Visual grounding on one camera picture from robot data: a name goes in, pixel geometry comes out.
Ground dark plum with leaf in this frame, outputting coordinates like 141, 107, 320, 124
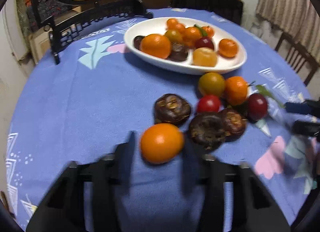
247, 85, 285, 121

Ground tangerine with leaf back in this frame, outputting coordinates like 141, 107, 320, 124
224, 76, 248, 106

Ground small red tomato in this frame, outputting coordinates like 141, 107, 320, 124
196, 95, 221, 114

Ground yellow green round fruit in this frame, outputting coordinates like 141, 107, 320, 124
198, 72, 225, 97

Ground orange kumquat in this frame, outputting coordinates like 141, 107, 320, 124
140, 123, 184, 164
166, 18, 179, 30

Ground pale yellow persimmon fruit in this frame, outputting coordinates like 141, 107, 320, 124
193, 47, 217, 67

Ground tangerine with leaves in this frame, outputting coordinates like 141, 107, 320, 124
194, 24, 215, 38

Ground dark chestnut back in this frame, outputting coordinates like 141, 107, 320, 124
153, 94, 191, 126

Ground small tangerine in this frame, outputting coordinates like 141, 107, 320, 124
174, 23, 186, 34

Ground tangerine front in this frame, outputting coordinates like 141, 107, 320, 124
164, 29, 183, 44

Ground dark red plum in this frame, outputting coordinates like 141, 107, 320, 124
194, 37, 215, 50

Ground dark brown water chestnut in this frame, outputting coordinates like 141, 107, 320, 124
168, 43, 189, 62

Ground large orange tangerine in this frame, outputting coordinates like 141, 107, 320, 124
139, 34, 172, 59

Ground wooden chair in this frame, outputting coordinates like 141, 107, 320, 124
274, 32, 319, 86

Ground striped curtain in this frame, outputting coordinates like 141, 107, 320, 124
256, 0, 319, 61

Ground blue patterned tablecloth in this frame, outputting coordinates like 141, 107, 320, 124
6, 18, 319, 231

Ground black folded table panel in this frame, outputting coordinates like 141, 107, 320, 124
173, 0, 244, 25

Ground white oval plate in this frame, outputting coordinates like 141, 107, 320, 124
124, 17, 247, 75

